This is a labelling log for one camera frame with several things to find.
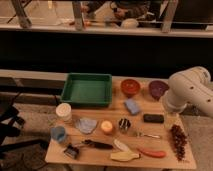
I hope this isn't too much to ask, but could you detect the red chili pepper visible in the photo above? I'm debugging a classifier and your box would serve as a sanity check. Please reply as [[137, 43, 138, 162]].
[[137, 148, 167, 158]]

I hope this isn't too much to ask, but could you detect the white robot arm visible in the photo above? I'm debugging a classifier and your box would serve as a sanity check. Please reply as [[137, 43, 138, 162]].
[[162, 66, 213, 118]]

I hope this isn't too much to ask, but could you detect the white paper cup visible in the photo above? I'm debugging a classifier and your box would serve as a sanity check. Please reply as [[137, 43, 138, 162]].
[[55, 103, 72, 123]]

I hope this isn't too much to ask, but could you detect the blue plastic cup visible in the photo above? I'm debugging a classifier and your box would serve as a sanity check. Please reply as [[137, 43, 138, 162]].
[[50, 126, 67, 144]]

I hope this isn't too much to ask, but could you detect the red bowl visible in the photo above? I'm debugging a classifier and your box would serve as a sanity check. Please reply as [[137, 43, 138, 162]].
[[121, 79, 141, 98]]

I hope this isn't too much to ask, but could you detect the green plastic tray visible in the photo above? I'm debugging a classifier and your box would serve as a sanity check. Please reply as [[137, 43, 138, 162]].
[[60, 73, 112, 107]]

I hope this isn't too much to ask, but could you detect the blue sponge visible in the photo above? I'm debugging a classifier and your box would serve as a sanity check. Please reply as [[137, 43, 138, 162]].
[[124, 99, 140, 115]]

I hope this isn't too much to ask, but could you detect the metal cookie cutter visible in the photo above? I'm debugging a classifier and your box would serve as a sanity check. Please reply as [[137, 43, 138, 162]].
[[118, 118, 131, 133]]

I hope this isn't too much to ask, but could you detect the grey blue cloth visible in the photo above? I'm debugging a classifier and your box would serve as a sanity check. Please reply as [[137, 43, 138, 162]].
[[75, 117, 98, 134]]

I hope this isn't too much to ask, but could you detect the purple bowl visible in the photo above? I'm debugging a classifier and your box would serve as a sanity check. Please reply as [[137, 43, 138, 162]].
[[148, 80, 169, 100]]

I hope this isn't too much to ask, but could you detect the black rectangular block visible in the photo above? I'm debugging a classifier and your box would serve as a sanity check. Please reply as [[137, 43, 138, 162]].
[[143, 114, 164, 123]]

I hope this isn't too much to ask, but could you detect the silver spoon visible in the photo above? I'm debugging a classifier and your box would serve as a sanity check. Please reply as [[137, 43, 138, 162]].
[[135, 132, 162, 139]]

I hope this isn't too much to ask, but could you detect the white plastic scoop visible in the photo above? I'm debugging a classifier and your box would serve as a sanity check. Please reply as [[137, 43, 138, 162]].
[[114, 139, 130, 152]]

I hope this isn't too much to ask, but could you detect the wooden spatula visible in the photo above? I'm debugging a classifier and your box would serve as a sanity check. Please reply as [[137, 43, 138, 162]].
[[110, 151, 140, 162]]

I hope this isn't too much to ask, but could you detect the person in background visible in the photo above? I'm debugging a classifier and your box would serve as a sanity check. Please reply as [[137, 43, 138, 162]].
[[81, 0, 160, 28]]

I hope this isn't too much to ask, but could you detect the black binder clip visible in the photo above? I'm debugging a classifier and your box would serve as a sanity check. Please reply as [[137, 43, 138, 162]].
[[64, 145, 79, 159]]

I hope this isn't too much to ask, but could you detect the dark red grape bunch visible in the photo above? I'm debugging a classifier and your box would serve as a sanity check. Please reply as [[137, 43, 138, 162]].
[[171, 125, 187, 161]]

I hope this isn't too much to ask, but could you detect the black office chair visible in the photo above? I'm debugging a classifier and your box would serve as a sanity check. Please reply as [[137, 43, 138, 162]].
[[0, 100, 49, 159]]

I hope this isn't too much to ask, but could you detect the black handled brush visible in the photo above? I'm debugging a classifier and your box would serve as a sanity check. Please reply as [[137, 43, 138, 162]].
[[82, 139, 113, 150]]

